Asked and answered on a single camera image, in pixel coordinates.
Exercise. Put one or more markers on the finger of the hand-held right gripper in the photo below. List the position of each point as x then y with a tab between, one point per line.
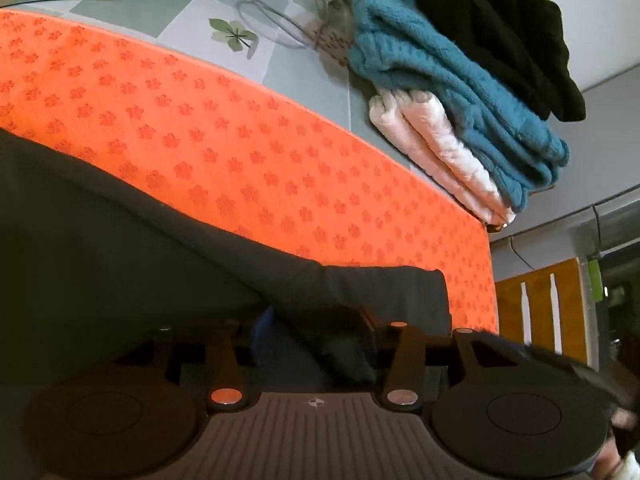
520	347

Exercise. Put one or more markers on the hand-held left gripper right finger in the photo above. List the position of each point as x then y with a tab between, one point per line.
407	360

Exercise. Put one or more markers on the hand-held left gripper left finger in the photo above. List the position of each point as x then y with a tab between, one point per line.
262	332

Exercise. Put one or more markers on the dark grey garment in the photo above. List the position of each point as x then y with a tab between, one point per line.
125	240

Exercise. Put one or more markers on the wooden chair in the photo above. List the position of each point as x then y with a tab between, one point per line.
545	310

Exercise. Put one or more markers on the green plastic object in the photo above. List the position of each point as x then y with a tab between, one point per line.
595	280

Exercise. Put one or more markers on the orange flower pattern mat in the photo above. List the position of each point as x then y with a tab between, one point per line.
225	150

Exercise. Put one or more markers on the folded pink white towels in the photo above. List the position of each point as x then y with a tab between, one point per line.
460	155

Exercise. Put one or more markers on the pale pink folded garment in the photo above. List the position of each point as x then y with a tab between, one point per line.
405	132

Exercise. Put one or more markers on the black folded sweater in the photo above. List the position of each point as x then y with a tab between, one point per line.
500	35

